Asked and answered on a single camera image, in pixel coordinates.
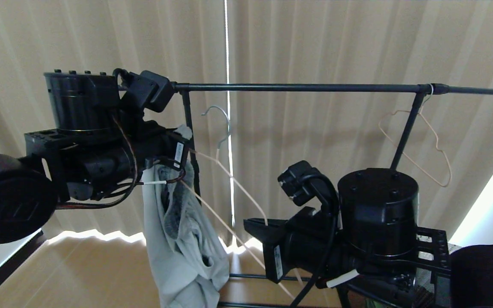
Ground black clothes rack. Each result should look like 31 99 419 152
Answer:
174 82 493 308

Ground pale grey shorts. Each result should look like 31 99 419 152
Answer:
142 124 231 308

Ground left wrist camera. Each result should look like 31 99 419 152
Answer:
120 70 175 114

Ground pink clothes hanger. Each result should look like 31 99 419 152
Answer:
181 106 298 301
378 83 451 188

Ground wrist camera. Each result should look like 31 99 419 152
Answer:
120 70 175 114
278 160 340 223

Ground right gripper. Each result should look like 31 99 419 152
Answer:
264 207 358 284

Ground beige curtain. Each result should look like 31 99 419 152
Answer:
0 0 493 251

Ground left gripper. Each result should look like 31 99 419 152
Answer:
59 122 191 202

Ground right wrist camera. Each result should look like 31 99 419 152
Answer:
278 160 340 223

